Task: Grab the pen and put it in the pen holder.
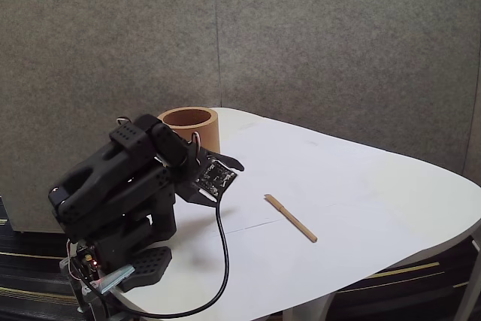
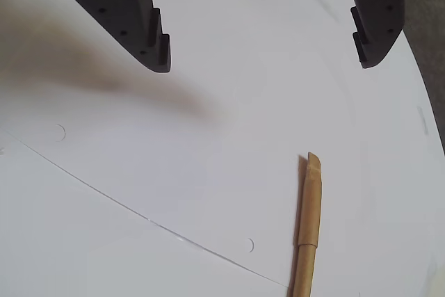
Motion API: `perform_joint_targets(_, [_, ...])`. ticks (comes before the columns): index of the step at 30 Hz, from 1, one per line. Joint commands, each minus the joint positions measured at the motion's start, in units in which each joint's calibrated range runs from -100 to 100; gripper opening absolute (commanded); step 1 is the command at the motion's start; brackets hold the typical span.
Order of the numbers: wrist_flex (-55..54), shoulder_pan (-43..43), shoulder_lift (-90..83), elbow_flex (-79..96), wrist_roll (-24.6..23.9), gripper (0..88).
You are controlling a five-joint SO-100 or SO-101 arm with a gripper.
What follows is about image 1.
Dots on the metal table clamp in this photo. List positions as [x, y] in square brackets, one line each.
[112, 277]

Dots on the white table leg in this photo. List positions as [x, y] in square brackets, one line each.
[308, 307]
[469, 283]

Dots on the bare camera circuit board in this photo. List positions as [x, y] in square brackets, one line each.
[216, 177]

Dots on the tan wooden pen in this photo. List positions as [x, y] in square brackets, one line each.
[291, 218]

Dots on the brown cylindrical pen holder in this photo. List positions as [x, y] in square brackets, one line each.
[203, 129]

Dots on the motor controller board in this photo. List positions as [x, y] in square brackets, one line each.
[87, 261]

